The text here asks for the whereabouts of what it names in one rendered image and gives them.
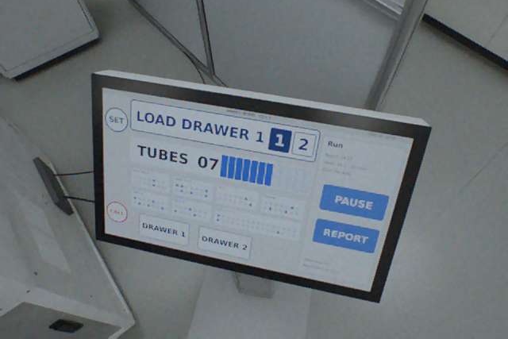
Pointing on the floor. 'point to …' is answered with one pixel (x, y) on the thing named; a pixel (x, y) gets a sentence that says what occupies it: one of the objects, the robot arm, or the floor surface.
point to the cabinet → (53, 253)
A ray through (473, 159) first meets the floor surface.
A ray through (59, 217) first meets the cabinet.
